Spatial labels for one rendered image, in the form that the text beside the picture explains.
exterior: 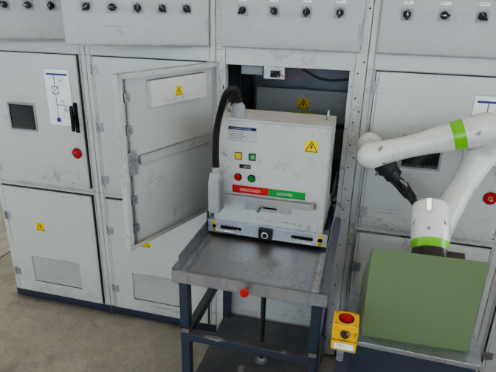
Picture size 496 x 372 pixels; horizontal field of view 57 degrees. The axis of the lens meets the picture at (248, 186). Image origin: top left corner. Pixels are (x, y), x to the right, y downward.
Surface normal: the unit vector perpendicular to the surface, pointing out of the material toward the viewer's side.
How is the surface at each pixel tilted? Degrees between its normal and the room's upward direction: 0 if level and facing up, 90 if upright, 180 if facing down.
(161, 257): 90
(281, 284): 0
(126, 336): 0
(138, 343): 0
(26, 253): 90
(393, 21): 90
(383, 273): 90
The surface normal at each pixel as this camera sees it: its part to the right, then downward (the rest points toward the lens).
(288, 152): -0.25, 0.34
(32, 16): 0.13, 0.36
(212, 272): 0.02, -0.93
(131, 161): 0.83, 0.22
